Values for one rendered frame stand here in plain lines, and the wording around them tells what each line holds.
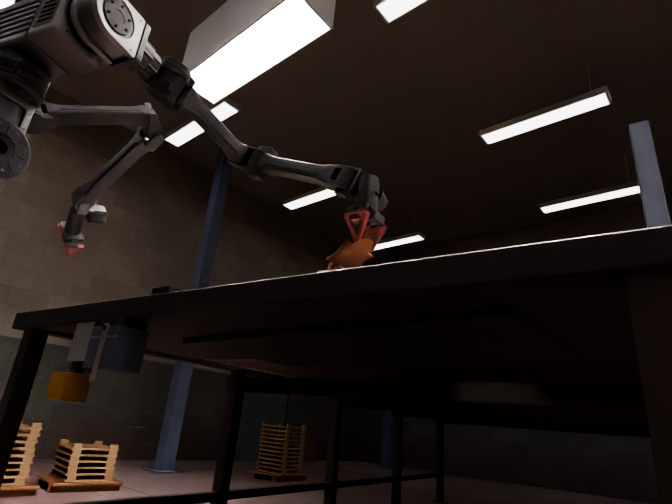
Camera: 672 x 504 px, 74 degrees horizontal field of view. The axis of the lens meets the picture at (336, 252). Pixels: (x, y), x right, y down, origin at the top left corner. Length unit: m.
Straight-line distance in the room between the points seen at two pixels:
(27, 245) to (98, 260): 0.81
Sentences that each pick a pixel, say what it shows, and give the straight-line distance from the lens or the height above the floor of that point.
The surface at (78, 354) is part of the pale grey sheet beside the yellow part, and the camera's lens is 1.61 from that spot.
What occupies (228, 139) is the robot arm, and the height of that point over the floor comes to 1.43.
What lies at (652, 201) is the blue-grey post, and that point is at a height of 1.88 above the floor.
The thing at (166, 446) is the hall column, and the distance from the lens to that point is 5.71.
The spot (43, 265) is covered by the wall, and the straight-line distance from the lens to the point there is 6.43.
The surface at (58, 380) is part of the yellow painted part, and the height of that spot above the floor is 0.67.
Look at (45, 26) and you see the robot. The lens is 1.28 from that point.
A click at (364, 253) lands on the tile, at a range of 1.20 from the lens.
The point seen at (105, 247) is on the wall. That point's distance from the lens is 6.73.
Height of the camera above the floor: 0.61
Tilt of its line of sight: 21 degrees up
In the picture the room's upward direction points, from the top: 5 degrees clockwise
